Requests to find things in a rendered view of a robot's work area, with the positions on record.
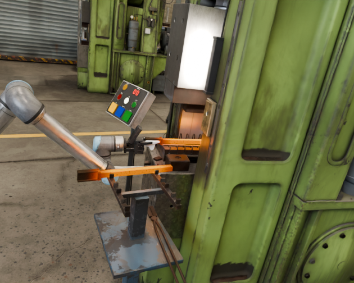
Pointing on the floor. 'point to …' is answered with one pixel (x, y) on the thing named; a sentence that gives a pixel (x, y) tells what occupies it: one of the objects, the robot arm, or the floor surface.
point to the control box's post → (129, 165)
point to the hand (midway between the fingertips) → (157, 140)
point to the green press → (122, 45)
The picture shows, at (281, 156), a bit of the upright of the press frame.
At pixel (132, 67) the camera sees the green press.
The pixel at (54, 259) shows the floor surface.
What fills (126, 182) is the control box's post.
